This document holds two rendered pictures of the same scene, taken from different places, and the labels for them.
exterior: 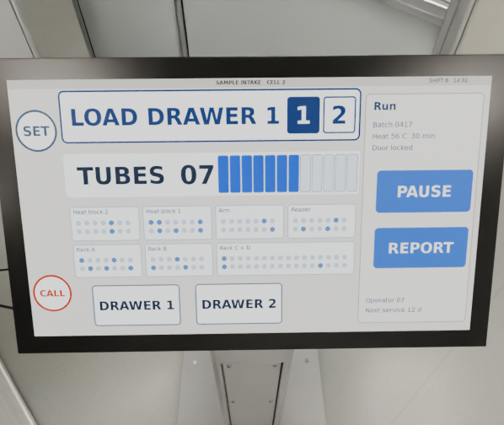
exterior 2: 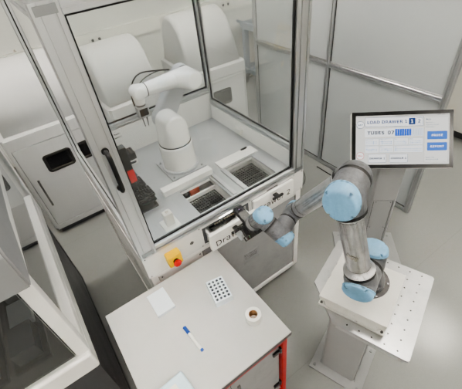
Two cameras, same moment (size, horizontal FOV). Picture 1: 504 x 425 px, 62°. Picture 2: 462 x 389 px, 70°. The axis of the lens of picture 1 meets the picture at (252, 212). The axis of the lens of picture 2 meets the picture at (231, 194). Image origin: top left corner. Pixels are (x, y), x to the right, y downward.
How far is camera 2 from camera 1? 1.65 m
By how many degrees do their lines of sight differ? 13
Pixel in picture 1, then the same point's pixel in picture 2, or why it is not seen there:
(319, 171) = (415, 131)
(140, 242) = (378, 145)
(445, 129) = (440, 123)
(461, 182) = (444, 133)
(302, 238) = (412, 144)
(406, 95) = (433, 116)
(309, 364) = (388, 237)
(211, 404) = not seen: hidden behind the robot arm
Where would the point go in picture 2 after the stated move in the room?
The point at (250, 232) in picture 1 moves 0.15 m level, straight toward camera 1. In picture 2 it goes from (401, 143) to (409, 159)
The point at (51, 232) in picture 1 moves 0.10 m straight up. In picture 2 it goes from (361, 143) to (364, 127)
